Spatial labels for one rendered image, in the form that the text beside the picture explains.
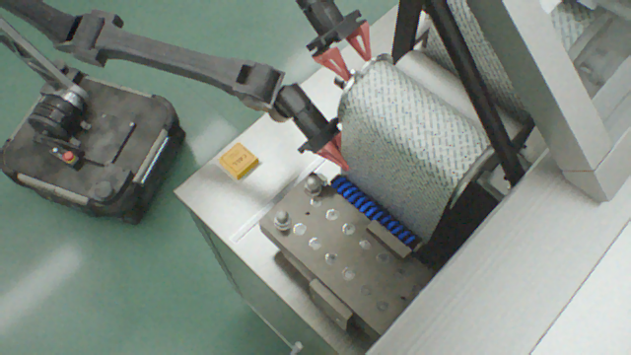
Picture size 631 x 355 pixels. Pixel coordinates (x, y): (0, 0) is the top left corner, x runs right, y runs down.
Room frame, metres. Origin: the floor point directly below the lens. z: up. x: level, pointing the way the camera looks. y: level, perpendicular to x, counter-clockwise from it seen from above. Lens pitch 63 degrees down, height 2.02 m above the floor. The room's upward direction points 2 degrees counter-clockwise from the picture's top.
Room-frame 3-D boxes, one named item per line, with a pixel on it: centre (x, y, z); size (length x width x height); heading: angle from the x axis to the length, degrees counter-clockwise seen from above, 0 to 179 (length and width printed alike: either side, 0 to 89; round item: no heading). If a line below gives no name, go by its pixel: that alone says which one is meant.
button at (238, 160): (0.63, 0.19, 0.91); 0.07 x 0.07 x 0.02; 44
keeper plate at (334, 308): (0.26, -0.01, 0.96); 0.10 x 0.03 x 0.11; 44
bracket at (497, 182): (0.36, -0.29, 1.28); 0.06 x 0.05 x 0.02; 44
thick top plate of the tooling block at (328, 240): (0.33, -0.07, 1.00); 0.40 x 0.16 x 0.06; 44
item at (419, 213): (0.45, -0.13, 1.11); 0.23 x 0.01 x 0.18; 44
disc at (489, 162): (0.39, -0.26, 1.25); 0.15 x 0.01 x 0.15; 134
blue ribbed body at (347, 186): (0.43, -0.11, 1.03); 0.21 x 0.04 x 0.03; 44
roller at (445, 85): (0.57, -0.26, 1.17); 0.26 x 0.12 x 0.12; 44
